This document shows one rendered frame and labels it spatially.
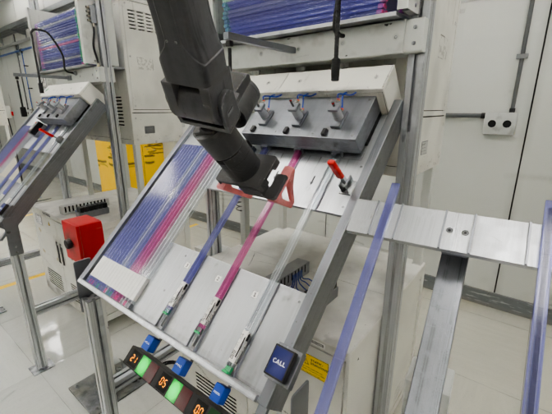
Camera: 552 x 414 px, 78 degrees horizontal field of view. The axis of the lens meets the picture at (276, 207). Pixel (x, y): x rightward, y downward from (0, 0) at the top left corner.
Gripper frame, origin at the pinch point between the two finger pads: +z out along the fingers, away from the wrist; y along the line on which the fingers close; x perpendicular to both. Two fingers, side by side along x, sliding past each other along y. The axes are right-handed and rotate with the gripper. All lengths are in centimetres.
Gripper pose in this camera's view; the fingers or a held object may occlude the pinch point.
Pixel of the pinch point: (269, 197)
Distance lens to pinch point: 63.7
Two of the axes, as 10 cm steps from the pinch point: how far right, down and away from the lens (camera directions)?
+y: -7.8, -1.9, 5.9
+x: -4.5, 8.3, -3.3
